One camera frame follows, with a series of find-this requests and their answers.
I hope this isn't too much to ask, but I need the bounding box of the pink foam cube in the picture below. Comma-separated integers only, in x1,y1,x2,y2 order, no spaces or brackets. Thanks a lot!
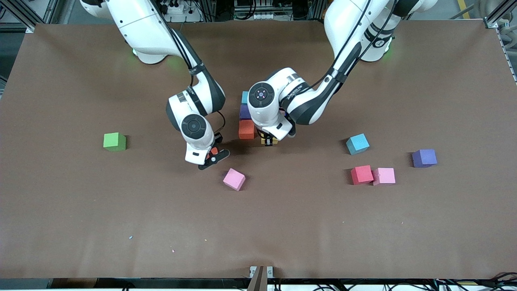
372,167,396,186
223,168,246,192

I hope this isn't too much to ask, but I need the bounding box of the light blue foam cube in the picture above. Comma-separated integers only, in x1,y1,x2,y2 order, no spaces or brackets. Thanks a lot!
345,133,370,156

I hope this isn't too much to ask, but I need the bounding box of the red foam cube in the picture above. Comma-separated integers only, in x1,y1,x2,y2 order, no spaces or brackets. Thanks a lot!
350,165,374,186

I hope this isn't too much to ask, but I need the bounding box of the green foam cube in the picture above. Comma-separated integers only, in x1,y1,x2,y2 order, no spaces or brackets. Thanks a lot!
103,132,127,152

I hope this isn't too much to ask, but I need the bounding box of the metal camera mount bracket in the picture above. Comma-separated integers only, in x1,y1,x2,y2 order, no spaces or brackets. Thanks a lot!
249,266,274,291

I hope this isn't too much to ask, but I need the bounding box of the aluminium frame post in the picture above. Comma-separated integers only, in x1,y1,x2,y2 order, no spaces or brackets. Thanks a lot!
0,0,55,33
483,0,517,29

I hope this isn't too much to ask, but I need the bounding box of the aluminium table edge rail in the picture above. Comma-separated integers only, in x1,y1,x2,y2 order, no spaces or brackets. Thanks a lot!
496,27,517,83

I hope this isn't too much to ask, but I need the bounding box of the black cable bundle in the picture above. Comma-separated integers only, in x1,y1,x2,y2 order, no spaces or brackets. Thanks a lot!
311,275,517,291

